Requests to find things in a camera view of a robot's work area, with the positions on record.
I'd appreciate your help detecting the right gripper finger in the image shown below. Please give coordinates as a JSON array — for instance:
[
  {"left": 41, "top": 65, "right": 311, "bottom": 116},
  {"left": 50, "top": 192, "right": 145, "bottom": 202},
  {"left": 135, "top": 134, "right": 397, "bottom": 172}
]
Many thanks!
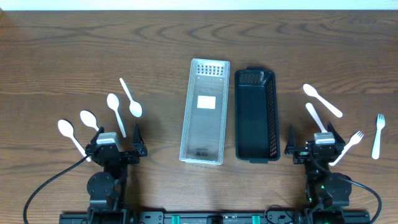
[
  {"left": 327, "top": 121, "right": 345, "bottom": 145},
  {"left": 285, "top": 124, "right": 296, "bottom": 150}
]

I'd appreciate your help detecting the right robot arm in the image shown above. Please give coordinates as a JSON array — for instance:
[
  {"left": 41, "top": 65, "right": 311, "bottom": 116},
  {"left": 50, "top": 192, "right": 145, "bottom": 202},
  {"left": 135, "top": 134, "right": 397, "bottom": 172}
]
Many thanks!
[{"left": 284, "top": 123, "right": 352, "bottom": 210}]

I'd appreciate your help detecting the white plastic fork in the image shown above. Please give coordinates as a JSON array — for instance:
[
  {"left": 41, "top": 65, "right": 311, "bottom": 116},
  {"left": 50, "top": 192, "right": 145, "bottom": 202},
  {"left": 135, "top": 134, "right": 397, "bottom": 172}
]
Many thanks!
[
  {"left": 329, "top": 131, "right": 364, "bottom": 166},
  {"left": 371, "top": 114, "right": 386, "bottom": 159},
  {"left": 305, "top": 103, "right": 327, "bottom": 133}
]

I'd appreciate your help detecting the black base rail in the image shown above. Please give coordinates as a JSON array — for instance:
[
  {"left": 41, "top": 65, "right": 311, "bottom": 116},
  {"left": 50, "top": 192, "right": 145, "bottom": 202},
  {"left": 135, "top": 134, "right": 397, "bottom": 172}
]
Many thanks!
[{"left": 58, "top": 210, "right": 371, "bottom": 224}]

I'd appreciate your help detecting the clear plastic basket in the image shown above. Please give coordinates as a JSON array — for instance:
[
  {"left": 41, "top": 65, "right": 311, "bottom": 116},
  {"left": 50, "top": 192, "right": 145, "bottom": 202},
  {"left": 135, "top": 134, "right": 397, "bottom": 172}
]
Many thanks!
[{"left": 179, "top": 58, "right": 230, "bottom": 165}]

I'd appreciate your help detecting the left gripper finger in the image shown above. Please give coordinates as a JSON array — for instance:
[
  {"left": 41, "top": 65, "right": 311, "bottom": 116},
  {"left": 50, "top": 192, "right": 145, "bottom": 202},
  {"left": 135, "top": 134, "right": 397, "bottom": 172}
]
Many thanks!
[
  {"left": 132, "top": 123, "right": 144, "bottom": 150},
  {"left": 91, "top": 126, "right": 104, "bottom": 144}
]

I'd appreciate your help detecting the black plastic basket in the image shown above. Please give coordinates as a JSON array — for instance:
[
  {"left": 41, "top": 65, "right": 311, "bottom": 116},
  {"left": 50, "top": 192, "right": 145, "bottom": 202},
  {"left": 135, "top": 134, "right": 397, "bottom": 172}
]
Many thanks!
[{"left": 234, "top": 67, "right": 280, "bottom": 164}]

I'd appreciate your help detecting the white plastic spoon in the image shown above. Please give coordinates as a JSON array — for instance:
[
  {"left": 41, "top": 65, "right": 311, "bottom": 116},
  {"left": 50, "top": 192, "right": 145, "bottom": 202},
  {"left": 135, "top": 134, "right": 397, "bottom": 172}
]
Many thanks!
[
  {"left": 303, "top": 83, "right": 343, "bottom": 118},
  {"left": 106, "top": 93, "right": 127, "bottom": 138},
  {"left": 119, "top": 78, "right": 143, "bottom": 118},
  {"left": 57, "top": 119, "right": 86, "bottom": 157},
  {"left": 80, "top": 110, "right": 99, "bottom": 131}
]

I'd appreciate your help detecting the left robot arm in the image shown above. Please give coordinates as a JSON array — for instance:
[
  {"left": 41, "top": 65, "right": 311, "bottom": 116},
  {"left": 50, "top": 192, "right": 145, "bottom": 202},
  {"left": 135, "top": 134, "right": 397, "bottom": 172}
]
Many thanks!
[{"left": 85, "top": 123, "right": 147, "bottom": 211}]

